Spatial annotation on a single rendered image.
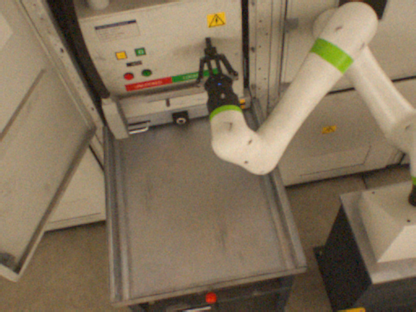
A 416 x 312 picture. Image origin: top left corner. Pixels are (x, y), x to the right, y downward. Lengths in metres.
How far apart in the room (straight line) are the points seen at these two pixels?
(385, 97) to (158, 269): 0.89
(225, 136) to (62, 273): 1.58
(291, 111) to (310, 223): 1.27
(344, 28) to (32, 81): 0.91
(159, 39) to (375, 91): 0.68
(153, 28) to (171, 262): 0.72
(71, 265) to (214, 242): 1.20
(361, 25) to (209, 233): 0.77
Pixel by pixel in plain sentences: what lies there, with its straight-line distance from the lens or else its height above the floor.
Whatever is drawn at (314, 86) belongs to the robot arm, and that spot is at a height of 1.28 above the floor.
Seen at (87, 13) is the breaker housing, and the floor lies 1.39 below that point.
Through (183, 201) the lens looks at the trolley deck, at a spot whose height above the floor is 0.85.
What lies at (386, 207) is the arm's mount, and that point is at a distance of 1.43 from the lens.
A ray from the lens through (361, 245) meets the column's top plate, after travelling 1.58.
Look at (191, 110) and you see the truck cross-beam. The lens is 1.63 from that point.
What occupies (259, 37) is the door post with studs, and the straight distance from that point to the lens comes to 1.50.
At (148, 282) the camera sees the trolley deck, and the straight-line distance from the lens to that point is 1.44.
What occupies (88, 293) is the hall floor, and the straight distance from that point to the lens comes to 2.41.
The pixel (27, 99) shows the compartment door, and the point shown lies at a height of 1.24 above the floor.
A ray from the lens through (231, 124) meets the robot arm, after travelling 1.13.
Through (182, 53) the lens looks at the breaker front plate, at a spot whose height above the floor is 1.20.
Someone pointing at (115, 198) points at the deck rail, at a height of 0.85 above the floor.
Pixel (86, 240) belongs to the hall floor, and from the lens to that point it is 2.50.
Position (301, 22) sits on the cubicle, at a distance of 1.48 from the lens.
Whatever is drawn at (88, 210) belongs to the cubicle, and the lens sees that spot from 2.34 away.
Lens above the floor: 2.20
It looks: 58 degrees down
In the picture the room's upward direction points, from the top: 10 degrees counter-clockwise
